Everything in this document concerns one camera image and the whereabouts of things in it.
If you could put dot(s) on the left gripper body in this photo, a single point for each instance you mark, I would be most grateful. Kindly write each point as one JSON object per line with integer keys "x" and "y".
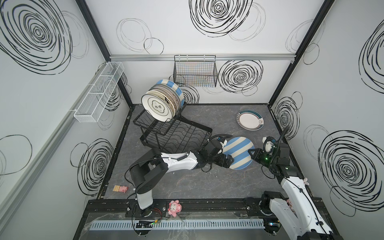
{"x": 223, "y": 160}

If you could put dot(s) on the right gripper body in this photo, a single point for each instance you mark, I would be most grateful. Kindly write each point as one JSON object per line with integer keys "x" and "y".
{"x": 257, "y": 154}

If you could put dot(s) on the blue striped plate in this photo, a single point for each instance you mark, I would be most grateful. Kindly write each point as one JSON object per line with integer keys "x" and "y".
{"x": 238, "y": 148}
{"x": 175, "y": 88}

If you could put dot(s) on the black wire dish rack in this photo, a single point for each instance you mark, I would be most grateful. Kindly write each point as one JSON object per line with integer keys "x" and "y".
{"x": 176, "y": 136}

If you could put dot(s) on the white plate green rim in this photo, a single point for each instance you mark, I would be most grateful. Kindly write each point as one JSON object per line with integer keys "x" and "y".
{"x": 250, "y": 120}

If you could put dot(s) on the white plate black rim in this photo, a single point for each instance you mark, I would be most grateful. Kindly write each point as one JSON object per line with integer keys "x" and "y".
{"x": 157, "y": 108}

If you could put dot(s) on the cream floral plate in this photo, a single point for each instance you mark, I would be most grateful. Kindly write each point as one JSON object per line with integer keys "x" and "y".
{"x": 164, "y": 96}

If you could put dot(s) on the blue striped plate front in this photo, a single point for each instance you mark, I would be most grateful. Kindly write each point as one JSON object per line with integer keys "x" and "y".
{"x": 175, "y": 88}

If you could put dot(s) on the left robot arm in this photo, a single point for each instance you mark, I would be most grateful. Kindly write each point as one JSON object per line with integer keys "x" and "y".
{"x": 148, "y": 170}

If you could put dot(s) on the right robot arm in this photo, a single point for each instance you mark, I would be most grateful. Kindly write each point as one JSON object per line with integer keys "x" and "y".
{"x": 297, "y": 213}

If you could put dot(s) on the white bunny pink toy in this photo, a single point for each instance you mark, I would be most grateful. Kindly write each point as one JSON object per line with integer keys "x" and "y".
{"x": 305, "y": 180}

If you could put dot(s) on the pink plush toy left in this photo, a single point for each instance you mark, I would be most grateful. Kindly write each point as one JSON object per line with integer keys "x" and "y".
{"x": 174, "y": 208}

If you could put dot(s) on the small pink toy left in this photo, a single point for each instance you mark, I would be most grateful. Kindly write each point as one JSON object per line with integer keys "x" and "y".
{"x": 120, "y": 189}

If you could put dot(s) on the white slotted cable duct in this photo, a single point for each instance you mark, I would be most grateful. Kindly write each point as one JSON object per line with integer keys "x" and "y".
{"x": 192, "y": 224}

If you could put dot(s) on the black wire wall basket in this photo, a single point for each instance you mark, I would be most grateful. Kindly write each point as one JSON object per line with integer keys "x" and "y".
{"x": 196, "y": 73}

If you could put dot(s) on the aluminium wall rail back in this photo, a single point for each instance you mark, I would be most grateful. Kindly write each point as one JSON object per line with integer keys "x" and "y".
{"x": 203, "y": 57}

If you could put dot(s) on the aluminium wall rail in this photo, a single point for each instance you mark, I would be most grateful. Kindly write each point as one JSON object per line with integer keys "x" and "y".
{"x": 14, "y": 199}
{"x": 203, "y": 57}

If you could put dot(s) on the white mesh wall shelf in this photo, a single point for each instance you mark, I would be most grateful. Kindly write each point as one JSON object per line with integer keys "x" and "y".
{"x": 97, "y": 97}

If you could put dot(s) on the aluminium wall rail left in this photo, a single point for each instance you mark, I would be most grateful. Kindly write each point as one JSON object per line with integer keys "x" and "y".
{"x": 14, "y": 199}

